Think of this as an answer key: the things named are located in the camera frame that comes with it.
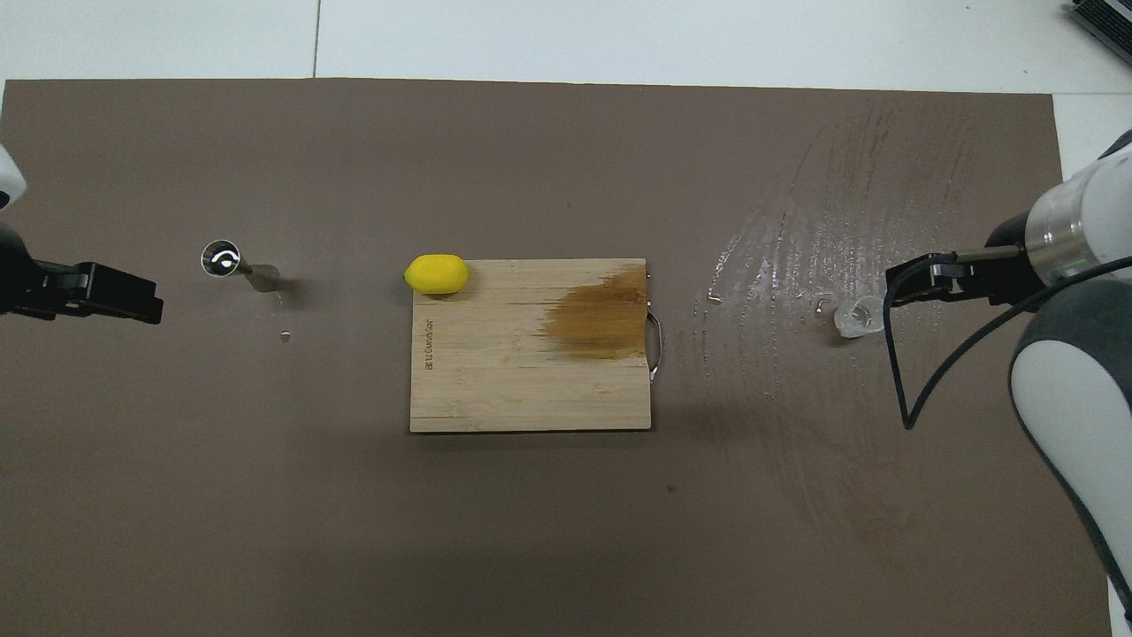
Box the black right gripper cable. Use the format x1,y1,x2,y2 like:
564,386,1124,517
883,252,1132,431

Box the bamboo cutting board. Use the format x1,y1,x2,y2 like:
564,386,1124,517
409,258,663,434

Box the large brown table mat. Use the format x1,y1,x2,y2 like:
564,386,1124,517
0,78,1112,637

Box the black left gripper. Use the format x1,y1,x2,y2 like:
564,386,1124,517
0,221,164,325

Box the steel double jigger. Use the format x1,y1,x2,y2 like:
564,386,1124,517
201,239,284,294

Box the grey ribbed device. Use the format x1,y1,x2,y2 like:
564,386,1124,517
1066,0,1132,65

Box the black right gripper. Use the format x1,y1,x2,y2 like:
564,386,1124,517
887,212,1049,307

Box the yellow lemon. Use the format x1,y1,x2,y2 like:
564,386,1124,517
404,254,470,295

